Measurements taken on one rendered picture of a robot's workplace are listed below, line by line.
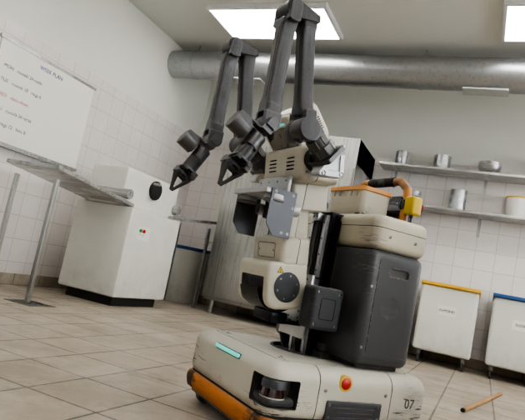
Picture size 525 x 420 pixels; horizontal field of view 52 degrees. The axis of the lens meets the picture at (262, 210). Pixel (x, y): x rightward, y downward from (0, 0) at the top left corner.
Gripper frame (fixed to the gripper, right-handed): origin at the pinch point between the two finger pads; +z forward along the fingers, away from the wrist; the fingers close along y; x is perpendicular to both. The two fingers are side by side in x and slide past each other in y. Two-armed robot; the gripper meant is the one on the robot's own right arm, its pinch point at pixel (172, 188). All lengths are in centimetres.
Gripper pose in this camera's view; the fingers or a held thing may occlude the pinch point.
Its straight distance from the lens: 201.7
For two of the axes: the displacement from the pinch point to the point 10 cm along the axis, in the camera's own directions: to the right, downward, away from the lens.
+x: 6.6, 6.5, 3.7
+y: 4.8, 0.1, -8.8
